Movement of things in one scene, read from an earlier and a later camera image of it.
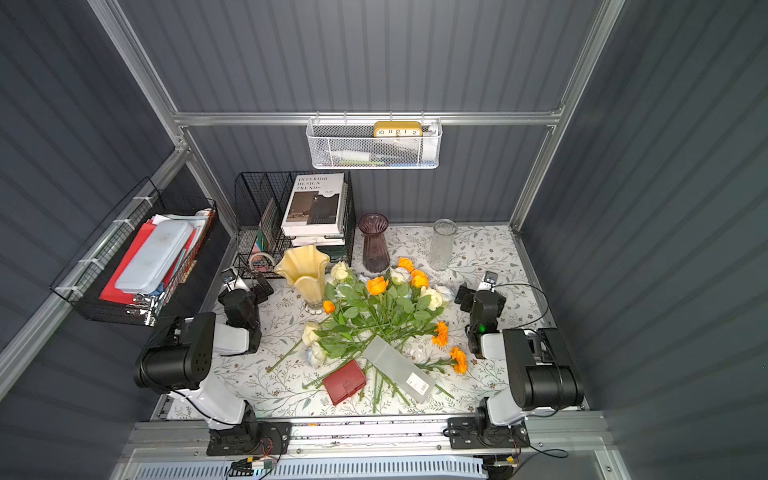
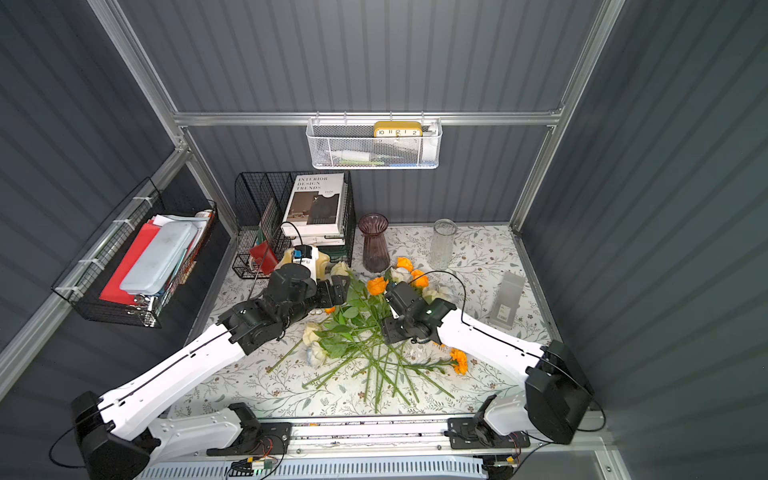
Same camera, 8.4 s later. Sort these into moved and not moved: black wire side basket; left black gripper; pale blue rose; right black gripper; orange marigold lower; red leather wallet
Moved: red leather wallet; right black gripper; left black gripper
Not moved: pale blue rose; black wire side basket; orange marigold lower
